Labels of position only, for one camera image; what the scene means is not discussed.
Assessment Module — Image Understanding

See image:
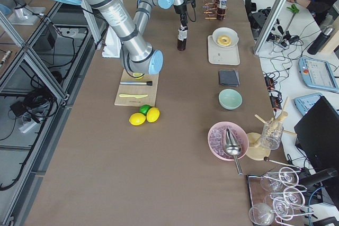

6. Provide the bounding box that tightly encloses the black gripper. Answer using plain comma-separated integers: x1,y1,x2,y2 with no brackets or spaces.
180,0,196,28

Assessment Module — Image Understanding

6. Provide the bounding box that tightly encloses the tea bottle white cap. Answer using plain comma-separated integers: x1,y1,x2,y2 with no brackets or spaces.
177,25,188,51

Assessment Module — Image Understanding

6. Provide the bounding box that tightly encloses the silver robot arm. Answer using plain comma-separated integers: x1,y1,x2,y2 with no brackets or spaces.
133,0,195,41
54,0,186,75

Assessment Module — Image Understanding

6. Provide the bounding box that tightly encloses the tea bottle front rack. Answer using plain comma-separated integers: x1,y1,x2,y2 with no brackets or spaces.
216,0,227,21

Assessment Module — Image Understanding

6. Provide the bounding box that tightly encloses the cream rectangular tray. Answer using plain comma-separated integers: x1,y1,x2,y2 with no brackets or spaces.
208,35,240,66

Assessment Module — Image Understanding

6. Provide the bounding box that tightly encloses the wine glass rack tray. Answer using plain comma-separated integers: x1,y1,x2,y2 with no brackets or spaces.
246,166,314,225

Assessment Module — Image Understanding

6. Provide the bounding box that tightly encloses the white round plate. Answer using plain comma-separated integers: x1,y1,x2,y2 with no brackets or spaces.
212,28,239,48

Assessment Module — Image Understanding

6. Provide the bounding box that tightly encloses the halved lemon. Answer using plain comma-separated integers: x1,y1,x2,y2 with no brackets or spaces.
132,73,145,80

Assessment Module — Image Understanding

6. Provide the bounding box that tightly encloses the folded grey cloth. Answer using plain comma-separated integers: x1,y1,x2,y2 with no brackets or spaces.
218,69,240,87

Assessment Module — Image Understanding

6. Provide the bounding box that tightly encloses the steel muddler black tip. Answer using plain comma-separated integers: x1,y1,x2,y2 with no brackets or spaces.
120,80,153,86

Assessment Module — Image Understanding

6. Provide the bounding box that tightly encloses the yellow plastic knife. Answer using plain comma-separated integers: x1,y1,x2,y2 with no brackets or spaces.
119,94,148,99

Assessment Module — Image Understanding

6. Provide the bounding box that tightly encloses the green bowl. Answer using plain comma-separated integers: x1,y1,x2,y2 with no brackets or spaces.
218,89,243,110

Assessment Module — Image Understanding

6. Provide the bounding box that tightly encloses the green lime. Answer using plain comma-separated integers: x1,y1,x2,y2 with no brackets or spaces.
139,104,151,115

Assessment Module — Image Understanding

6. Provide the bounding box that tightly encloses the whole lemon upper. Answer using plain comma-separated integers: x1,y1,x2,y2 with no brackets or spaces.
146,107,160,123

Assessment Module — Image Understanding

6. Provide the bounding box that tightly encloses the whole lemon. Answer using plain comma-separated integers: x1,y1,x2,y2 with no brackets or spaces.
146,107,160,123
129,112,146,126

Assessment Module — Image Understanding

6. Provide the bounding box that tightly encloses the whole lemon lower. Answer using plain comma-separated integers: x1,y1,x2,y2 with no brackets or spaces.
129,112,146,126

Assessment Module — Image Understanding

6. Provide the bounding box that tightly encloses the pink ice bowl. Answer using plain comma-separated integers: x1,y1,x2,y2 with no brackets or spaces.
208,121,249,161

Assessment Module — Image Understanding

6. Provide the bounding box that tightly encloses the black thermos bottle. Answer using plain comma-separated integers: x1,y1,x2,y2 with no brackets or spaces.
307,25,335,55

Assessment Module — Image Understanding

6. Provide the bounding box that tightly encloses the metal ice scoop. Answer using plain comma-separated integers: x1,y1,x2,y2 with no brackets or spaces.
223,129,243,175

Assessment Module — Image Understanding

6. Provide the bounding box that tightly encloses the blue teach pendant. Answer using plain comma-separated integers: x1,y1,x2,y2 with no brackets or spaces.
298,57,338,92
293,93,323,116

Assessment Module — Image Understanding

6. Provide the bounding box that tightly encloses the wooden stand with base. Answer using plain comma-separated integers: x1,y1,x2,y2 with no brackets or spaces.
246,97,297,160

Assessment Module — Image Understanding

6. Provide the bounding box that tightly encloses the glass jar on stand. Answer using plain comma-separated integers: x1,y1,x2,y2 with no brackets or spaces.
259,120,283,150

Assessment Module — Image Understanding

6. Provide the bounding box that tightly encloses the black laptop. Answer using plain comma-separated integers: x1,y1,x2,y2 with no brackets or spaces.
294,96,338,171

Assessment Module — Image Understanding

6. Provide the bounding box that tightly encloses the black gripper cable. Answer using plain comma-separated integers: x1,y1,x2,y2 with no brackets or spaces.
185,0,198,23

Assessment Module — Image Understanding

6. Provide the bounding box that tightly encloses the copper wire bottle rack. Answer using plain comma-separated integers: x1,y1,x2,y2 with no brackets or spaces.
202,0,219,20

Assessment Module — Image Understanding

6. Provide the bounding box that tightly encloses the glazed ring donut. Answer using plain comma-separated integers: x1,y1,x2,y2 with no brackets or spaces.
217,35,232,47

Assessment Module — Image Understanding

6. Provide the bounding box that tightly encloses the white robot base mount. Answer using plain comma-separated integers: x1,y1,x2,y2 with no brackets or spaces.
102,27,121,58

